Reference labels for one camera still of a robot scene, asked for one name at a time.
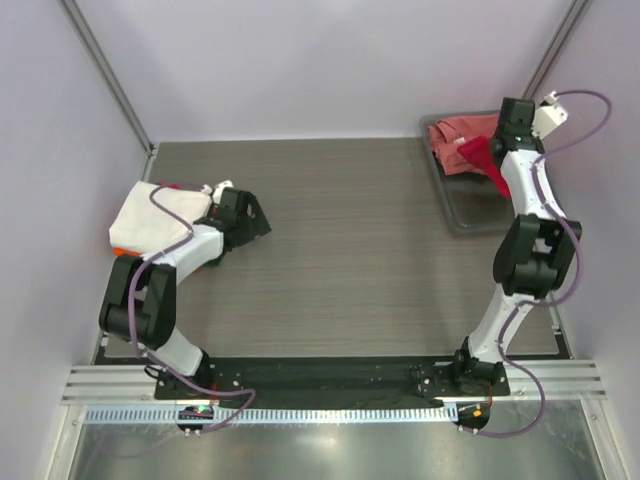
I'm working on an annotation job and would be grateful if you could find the red t-shirt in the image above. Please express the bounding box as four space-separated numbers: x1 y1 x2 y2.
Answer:
457 136 511 199

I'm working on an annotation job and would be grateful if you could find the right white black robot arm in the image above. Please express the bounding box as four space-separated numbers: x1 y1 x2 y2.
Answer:
447 97 582 396

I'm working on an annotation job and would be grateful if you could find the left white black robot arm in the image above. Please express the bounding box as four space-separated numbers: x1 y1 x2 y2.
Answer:
98 181 271 399

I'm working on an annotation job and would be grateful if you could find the salmon pink t-shirt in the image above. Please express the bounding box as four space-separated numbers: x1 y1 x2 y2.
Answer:
427 113 504 177

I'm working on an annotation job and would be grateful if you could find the grey plastic tray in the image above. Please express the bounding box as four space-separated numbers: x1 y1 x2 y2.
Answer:
419 113 514 236

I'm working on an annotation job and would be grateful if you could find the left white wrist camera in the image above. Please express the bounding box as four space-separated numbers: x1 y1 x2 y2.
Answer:
200 180 234 203

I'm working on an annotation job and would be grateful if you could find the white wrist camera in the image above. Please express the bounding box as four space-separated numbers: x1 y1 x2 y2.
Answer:
531 91 569 140
200 180 234 203

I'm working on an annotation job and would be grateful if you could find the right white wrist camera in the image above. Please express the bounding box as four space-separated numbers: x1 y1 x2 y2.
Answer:
531 91 569 140

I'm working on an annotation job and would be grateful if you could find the right aluminium corner post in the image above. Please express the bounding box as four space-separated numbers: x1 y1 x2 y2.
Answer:
522 0 593 100

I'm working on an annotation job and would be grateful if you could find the aluminium corner post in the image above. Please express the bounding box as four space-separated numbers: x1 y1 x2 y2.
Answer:
59 0 154 157
522 0 593 100

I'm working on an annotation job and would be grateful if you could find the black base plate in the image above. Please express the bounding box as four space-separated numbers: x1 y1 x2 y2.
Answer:
153 355 512 409

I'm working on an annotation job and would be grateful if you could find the left aluminium corner post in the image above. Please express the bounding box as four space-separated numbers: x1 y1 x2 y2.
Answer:
59 0 154 157

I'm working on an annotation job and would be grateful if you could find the slotted cable duct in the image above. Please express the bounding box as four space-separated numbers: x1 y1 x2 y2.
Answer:
84 403 458 426

